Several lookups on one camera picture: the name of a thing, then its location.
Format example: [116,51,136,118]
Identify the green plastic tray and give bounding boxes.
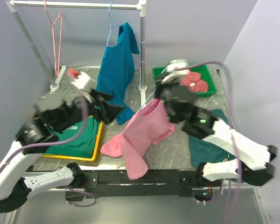
[152,64,218,98]

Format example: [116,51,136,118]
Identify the pink t shirt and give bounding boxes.
[100,98,175,180]

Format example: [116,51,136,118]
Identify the aluminium frame rail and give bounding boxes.
[3,184,271,224]

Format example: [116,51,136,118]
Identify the dusty red shirt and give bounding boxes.
[180,70,209,93]

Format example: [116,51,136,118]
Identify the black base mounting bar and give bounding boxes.
[70,169,222,197]

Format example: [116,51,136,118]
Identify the blue t shirt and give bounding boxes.
[96,22,140,125]

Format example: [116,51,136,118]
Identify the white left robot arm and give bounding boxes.
[0,90,124,214]

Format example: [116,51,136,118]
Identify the yellow plastic tray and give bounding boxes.
[42,122,103,162]

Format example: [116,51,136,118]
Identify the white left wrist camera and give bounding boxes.
[67,68,95,92]

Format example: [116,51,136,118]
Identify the green printed t shirt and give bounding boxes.
[44,117,100,158]

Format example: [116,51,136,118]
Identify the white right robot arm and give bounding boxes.
[154,82,278,186]

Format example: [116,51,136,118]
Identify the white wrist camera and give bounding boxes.
[67,68,95,92]
[160,59,189,84]

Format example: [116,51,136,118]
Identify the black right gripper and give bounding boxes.
[153,73,180,123]

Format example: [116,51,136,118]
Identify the blue wire hanger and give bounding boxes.
[136,67,168,115]

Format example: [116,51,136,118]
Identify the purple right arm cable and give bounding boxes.
[172,61,244,224]

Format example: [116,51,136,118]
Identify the pink wire hanger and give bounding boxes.
[43,0,63,77]

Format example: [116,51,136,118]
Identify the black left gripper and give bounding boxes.
[56,87,126,132]

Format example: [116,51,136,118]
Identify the silver clothes rack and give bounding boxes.
[6,0,147,105]

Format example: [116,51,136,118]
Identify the blue hanger with shirt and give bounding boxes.
[106,2,120,47]

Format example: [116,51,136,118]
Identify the dark green shorts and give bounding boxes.
[182,108,235,168]

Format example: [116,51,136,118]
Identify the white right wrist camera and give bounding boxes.
[160,59,189,84]

